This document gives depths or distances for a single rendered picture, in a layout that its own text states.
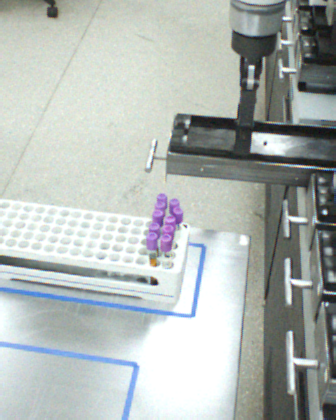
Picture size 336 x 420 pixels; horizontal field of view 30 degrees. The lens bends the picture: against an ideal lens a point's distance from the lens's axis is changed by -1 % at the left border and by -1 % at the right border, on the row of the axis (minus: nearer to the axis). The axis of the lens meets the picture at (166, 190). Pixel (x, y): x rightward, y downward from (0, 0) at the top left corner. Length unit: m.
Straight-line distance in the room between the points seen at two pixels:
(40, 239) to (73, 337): 0.15
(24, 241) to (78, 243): 0.08
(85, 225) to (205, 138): 0.39
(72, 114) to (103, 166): 0.40
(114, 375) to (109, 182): 1.62
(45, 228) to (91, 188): 1.45
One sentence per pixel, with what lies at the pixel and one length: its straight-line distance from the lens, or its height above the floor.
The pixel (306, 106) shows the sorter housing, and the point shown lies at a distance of 1.50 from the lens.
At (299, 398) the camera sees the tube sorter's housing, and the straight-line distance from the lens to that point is 1.10.
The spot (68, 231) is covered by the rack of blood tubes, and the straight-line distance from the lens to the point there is 0.92.
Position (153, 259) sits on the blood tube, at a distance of 0.84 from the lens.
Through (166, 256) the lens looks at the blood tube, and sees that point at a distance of 0.83.
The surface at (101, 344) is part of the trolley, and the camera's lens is 0.85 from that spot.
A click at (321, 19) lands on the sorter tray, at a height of 0.82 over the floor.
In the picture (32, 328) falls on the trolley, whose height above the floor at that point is 0.82.
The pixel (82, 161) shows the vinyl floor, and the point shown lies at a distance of 2.50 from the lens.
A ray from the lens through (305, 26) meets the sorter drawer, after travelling 1.68.
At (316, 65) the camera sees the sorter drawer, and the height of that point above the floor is 0.80.
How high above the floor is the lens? 1.50
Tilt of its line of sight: 40 degrees down
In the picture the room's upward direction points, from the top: 2 degrees clockwise
